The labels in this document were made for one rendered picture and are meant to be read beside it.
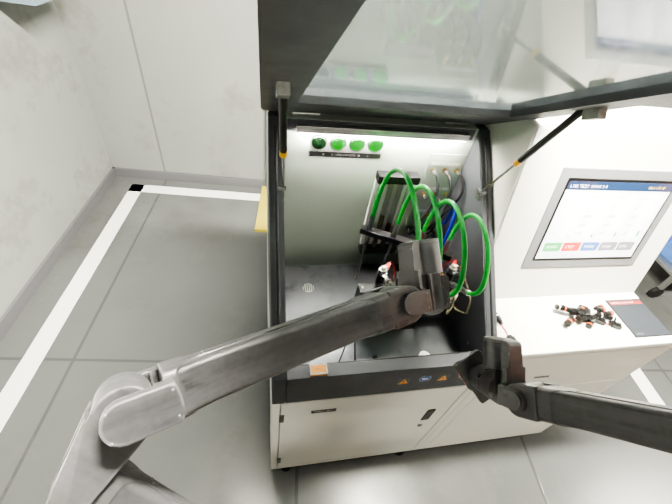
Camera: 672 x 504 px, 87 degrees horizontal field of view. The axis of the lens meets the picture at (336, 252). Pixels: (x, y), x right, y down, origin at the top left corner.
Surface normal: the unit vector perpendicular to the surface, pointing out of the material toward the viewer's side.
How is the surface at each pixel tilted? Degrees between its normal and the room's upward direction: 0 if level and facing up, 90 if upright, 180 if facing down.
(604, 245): 76
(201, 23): 90
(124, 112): 90
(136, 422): 43
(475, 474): 0
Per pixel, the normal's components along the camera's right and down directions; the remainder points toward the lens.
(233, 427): 0.13, -0.71
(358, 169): 0.15, 0.71
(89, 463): 0.52, -0.11
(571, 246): 0.18, 0.52
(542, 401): -0.91, -0.15
